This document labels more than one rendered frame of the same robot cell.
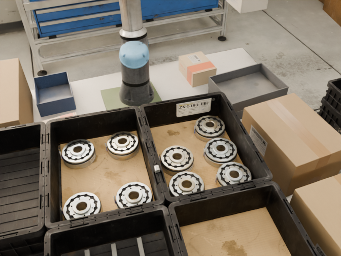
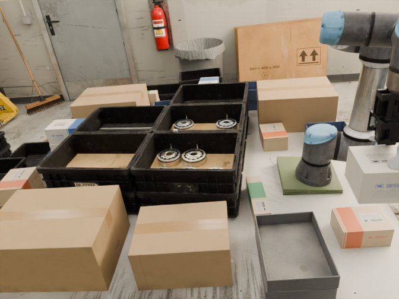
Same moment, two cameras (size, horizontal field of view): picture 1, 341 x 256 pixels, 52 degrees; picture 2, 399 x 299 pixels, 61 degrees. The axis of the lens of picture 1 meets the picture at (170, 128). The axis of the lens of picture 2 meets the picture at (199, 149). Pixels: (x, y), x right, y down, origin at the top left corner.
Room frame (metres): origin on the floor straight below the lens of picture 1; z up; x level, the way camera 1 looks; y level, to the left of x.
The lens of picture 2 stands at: (1.30, -1.11, 1.61)
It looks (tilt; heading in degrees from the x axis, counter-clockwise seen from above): 30 degrees down; 117
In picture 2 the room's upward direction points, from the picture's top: 7 degrees counter-clockwise
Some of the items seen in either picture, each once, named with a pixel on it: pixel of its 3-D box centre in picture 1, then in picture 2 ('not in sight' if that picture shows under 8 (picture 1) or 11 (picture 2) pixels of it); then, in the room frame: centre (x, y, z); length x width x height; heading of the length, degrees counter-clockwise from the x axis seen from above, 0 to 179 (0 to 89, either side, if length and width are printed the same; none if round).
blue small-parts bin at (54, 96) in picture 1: (54, 93); (327, 134); (1.21, 0.51, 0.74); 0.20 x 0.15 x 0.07; 19
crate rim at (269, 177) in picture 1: (199, 140); (189, 151); (0.73, -0.09, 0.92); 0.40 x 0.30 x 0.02; 14
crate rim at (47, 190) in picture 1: (99, 159); (201, 118); (0.66, 0.21, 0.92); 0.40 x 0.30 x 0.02; 14
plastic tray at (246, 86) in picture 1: (247, 86); (292, 247); (1.19, -0.33, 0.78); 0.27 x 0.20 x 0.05; 113
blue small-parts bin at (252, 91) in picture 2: not in sight; (241, 91); (0.65, 0.84, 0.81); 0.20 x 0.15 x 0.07; 16
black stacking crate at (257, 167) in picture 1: (198, 152); (190, 162); (0.73, -0.09, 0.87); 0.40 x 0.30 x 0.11; 14
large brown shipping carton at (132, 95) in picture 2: not in sight; (113, 108); (-0.07, 0.45, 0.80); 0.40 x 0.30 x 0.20; 20
